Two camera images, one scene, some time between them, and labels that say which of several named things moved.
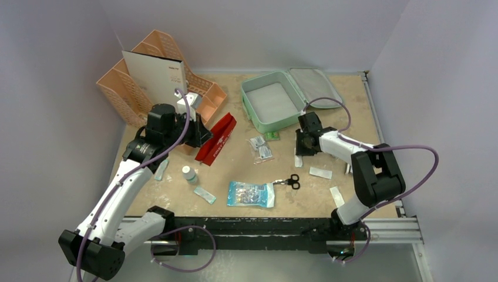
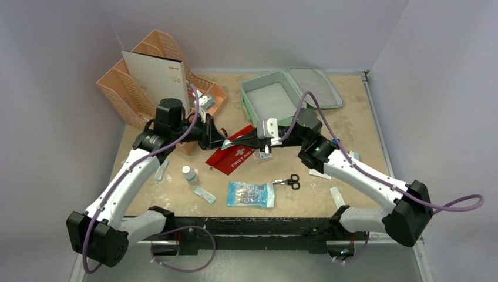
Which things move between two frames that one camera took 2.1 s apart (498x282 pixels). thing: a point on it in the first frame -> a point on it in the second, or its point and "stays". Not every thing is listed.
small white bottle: [189, 174] stays
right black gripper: [305, 142] -> [268, 140]
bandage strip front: [210, 198] stays
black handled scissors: [292, 181] stays
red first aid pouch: [221, 131] -> [230, 158]
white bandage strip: [320, 173] stays
